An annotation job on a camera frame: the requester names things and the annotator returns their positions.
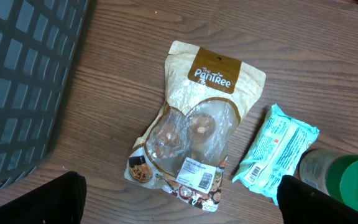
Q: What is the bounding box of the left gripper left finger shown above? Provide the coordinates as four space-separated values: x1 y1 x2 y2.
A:
0 171 87 224

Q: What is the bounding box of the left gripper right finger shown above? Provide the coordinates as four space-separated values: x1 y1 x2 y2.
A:
277 175 358 224

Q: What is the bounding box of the green lidded jar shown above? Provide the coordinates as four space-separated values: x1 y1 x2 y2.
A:
299 149 358 211

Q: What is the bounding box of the teal packet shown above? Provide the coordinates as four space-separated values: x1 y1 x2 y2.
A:
232 104 319 204

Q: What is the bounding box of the brown Pantree snack pouch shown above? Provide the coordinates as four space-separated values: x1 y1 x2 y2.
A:
124 40 266 212

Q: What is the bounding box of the grey plastic mesh basket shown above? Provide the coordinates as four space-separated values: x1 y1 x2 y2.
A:
0 0 96 190

